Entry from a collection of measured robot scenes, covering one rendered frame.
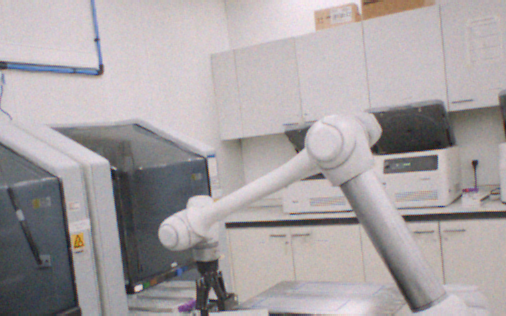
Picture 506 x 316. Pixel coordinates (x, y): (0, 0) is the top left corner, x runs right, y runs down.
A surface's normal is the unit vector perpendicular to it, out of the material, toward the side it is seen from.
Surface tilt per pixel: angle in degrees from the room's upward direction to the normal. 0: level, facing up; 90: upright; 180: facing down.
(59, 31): 90
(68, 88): 90
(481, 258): 90
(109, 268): 90
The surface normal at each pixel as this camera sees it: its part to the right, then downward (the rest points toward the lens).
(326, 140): -0.50, 0.02
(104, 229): 0.84, -0.07
